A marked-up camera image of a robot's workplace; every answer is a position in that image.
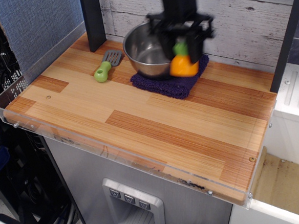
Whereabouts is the white toy sink unit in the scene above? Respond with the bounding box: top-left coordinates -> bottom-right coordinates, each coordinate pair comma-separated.
229,64 -> 299,224

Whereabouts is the green handled grey spatula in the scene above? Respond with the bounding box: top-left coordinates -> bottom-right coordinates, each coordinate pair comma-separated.
94,50 -> 122,83

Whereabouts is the orange bottle with green cap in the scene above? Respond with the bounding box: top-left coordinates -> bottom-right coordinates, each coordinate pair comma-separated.
169,41 -> 199,77

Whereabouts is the dark left upright post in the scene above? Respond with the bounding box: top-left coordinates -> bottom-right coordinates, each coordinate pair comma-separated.
80,0 -> 106,52

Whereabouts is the clear acrylic edge guard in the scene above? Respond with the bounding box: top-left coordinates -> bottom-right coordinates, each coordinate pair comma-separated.
0,62 -> 276,206

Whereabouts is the stainless steel pot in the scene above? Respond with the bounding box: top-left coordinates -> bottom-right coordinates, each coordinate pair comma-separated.
123,22 -> 174,80

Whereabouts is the dark right upright post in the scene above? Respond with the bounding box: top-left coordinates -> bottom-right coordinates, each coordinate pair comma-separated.
270,0 -> 299,93

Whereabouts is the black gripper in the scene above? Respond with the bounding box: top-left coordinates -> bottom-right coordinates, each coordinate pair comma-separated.
146,0 -> 213,63

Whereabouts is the grey toy fridge cabinet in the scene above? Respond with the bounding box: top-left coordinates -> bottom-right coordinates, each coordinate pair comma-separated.
46,139 -> 232,224

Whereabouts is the blue fabric panel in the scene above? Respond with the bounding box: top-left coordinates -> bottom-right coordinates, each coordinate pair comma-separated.
0,0 -> 86,83

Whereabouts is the dark upright post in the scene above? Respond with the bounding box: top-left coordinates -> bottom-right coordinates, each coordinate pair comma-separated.
270,0 -> 299,93
80,0 -> 106,52

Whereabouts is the silver dispenser panel with buttons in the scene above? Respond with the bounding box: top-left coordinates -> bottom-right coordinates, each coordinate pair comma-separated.
102,178 -> 165,224

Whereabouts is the purple cloth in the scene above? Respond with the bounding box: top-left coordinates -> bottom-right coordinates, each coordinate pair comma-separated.
130,54 -> 209,100

